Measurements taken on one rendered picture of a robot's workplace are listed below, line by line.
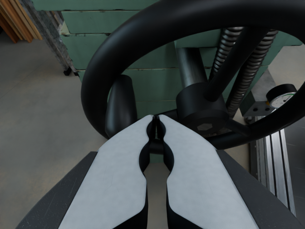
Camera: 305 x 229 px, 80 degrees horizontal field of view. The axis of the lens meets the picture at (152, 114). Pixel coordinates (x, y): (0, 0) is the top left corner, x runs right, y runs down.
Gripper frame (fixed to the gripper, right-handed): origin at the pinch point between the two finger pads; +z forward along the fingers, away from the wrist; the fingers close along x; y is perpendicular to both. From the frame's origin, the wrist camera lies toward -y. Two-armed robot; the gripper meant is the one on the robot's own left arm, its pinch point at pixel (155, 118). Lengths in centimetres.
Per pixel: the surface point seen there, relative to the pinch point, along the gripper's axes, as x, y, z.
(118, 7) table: -5.8, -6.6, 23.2
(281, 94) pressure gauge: 28.3, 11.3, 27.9
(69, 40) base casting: -15.7, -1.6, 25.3
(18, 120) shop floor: -85, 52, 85
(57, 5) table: -15.0, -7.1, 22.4
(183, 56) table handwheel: 4.1, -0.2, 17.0
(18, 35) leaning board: -111, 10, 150
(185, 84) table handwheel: 4.0, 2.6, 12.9
